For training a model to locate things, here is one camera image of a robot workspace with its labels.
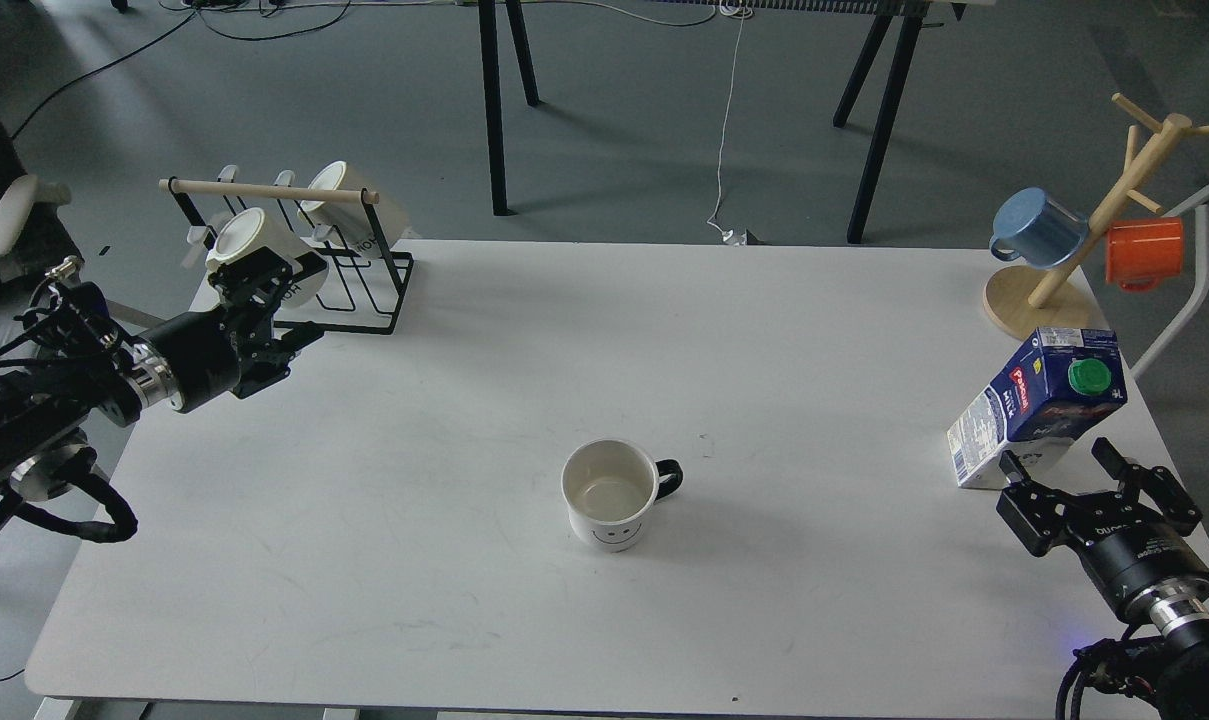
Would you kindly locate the wooden mug tree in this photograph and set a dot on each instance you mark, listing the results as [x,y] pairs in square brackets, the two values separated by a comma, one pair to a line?
[1019,298]

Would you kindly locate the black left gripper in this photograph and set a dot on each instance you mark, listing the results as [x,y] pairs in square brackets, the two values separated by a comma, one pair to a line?
[232,347]

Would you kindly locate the cream mug front on rack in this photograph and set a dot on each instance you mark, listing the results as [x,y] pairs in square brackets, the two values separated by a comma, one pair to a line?
[253,229]

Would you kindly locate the blue mug on tree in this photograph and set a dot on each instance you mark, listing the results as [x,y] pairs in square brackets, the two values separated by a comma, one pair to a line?
[1033,227]

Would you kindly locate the black table legs left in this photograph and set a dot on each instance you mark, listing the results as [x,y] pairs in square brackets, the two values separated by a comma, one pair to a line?
[492,91]

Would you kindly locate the white smiley face mug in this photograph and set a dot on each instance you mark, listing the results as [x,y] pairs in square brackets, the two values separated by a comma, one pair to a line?
[610,486]

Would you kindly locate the cream mug on rack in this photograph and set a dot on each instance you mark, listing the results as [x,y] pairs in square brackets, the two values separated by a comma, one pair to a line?
[253,229]
[350,219]

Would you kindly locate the cream mug rear on rack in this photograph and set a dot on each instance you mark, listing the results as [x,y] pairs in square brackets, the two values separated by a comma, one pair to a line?
[350,219]

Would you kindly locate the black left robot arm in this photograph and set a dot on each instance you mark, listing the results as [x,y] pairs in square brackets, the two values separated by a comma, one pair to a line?
[47,470]

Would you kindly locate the blue white milk carton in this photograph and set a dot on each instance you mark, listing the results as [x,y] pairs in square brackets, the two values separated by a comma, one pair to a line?
[1059,384]

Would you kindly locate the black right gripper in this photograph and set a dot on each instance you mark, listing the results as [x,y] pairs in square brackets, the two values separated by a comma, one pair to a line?
[1129,541]

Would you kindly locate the black wire mug rack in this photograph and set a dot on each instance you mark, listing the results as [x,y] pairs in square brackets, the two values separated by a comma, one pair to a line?
[343,271]

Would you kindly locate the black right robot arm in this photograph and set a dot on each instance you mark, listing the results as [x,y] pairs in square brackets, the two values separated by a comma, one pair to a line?
[1163,661]

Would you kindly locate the orange mug on tree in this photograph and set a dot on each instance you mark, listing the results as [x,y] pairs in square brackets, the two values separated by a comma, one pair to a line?
[1142,253]

